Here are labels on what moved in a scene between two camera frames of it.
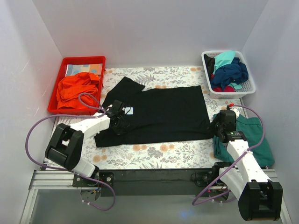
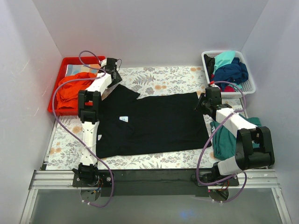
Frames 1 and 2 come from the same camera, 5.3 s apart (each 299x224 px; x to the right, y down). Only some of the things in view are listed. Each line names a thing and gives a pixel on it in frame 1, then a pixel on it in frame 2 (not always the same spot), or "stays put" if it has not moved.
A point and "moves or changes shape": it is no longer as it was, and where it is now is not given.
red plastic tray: x=96 y=60 stays put
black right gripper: x=215 y=127 -> x=200 y=105
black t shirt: x=175 y=114 moves or changes shape
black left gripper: x=121 y=124 -> x=117 y=77
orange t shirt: x=71 y=86 stays put
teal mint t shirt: x=224 y=58 stays put
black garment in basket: x=210 y=62 stays put
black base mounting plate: x=152 y=182 stays put
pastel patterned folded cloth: x=73 y=69 stays put
